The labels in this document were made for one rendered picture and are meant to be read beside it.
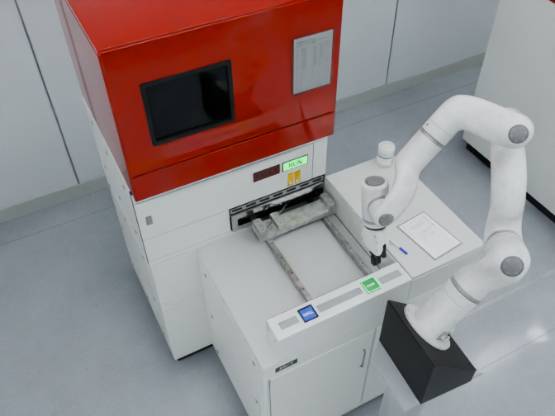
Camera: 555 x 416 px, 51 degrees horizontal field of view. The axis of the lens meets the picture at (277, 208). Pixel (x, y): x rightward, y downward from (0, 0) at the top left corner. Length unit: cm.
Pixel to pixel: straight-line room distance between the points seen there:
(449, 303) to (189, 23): 117
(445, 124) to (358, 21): 253
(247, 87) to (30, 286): 208
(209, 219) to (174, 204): 20
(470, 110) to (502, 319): 182
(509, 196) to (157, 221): 124
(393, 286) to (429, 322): 25
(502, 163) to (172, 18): 107
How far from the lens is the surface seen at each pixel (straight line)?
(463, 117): 177
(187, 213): 227
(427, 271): 222
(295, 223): 242
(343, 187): 246
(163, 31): 178
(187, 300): 266
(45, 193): 396
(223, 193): 228
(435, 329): 197
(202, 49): 183
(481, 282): 190
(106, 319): 333
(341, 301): 209
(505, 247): 184
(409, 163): 179
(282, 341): 200
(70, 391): 315
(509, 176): 182
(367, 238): 195
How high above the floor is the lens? 265
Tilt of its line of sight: 45 degrees down
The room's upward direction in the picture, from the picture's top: 1 degrees counter-clockwise
